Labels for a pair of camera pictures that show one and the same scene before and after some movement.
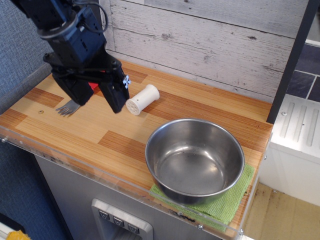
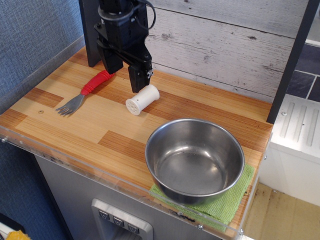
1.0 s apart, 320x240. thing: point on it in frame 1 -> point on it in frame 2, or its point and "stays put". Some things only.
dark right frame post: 293,60 stays put
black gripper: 81,50 -> 127,38
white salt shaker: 134,105 stays put
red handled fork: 69,109 stays put
